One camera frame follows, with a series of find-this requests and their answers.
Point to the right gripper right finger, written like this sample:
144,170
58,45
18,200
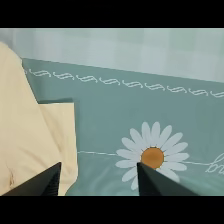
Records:
155,184

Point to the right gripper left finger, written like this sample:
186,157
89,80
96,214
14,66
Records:
43,185

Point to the cream shirt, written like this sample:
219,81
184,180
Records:
26,133

